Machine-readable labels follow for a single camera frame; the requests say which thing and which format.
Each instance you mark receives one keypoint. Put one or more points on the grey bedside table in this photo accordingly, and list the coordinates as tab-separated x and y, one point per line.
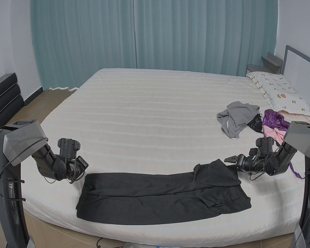
266	62

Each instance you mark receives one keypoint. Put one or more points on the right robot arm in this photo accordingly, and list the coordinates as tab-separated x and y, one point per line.
301	138

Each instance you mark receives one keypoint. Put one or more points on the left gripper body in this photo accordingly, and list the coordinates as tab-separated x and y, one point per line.
76	170

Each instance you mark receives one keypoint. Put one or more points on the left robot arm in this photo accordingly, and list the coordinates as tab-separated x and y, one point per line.
20	141

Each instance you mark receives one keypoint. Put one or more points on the pink garment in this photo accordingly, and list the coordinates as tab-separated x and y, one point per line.
272	133

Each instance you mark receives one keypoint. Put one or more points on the black lace garment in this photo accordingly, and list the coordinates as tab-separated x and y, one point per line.
255	123

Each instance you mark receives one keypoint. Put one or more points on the white printed pillow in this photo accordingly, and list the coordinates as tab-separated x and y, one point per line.
281	93

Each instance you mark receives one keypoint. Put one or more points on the bed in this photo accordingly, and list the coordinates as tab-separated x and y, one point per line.
157	112

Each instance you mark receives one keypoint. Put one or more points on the grey garment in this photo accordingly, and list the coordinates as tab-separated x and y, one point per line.
237	115

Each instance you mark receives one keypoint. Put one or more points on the black chest of drawers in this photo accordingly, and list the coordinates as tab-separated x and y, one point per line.
4	97

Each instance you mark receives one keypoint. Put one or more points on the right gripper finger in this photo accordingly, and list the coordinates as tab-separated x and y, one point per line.
232	159

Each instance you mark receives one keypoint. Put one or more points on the black T-shirt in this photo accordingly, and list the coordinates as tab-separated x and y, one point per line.
149	195

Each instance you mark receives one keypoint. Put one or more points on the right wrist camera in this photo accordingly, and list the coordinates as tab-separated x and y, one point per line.
253	152

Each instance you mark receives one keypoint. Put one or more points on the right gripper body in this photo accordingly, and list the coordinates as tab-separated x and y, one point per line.
246	165

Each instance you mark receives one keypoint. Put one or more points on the purple garment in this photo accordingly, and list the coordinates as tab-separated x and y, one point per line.
273	117

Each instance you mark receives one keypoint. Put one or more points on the blue-green curtain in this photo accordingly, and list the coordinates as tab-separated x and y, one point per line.
85	30
206	24

